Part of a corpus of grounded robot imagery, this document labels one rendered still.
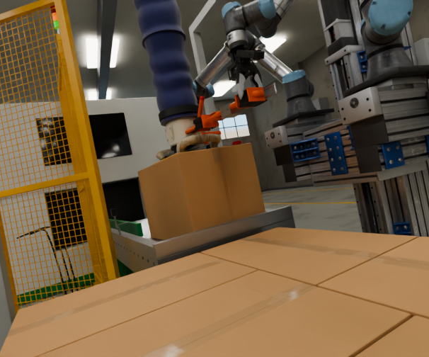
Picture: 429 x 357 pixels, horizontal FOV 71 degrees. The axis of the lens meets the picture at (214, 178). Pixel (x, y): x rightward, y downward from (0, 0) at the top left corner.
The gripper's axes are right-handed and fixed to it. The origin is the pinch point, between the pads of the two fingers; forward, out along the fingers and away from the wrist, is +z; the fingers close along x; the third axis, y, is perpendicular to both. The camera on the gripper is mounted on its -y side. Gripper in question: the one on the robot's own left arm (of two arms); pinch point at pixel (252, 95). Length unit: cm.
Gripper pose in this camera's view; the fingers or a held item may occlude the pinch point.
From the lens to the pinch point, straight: 115.9
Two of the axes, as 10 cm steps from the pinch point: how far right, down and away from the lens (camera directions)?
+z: 2.0, 9.8, -0.2
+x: -8.4, 1.6, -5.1
